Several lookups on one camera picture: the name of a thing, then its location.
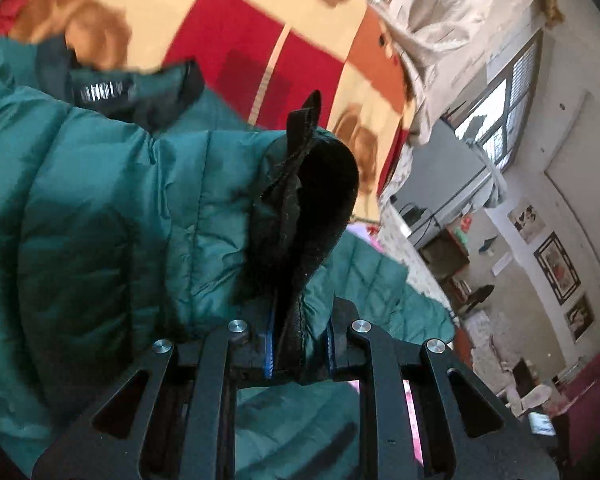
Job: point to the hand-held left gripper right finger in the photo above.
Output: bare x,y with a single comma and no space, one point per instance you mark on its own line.
331,355

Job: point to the red cream printed blanket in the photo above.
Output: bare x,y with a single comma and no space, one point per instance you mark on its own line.
190,15

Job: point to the cream satin curtain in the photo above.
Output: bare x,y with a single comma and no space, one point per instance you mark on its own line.
445,15

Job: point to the small framed wall picture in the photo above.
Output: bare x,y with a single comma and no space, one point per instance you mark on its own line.
580,318

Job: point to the green puffer jacket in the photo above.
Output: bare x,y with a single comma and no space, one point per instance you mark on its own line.
90,220

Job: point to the unframed wall poster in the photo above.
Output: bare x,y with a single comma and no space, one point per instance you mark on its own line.
526,223

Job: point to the pink cloth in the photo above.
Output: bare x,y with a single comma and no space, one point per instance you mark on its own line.
413,420

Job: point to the dark framed wall picture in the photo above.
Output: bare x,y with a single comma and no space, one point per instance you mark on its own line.
556,269

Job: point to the barred window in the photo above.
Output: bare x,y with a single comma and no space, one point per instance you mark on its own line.
505,110

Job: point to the black chair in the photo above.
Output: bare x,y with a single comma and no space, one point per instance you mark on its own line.
480,297

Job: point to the grey cabinet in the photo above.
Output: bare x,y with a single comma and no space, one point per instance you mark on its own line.
445,180

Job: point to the maroon sofa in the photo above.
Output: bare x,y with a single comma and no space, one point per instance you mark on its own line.
592,390

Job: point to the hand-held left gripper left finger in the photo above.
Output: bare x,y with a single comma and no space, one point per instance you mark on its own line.
269,355

